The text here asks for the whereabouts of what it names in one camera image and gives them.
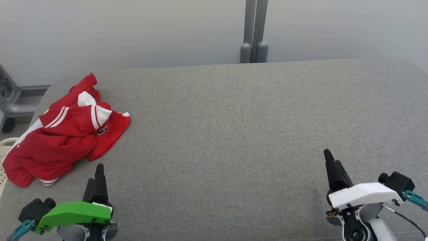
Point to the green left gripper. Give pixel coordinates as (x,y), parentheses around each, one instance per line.
(73,211)

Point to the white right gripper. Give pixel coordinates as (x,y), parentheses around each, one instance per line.
(364,195)

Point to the red basketball shorts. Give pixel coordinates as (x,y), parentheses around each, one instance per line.
(50,157)

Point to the red basketball jersey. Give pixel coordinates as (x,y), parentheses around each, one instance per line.
(80,87)

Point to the cream perforated laundry basket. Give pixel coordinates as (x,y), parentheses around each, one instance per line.
(4,147)

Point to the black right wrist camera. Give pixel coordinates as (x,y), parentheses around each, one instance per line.
(399,182)

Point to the grey metal wheeled frame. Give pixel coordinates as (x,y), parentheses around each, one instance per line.
(16,107)

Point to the grey double partition post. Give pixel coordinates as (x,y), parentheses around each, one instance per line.
(254,30)

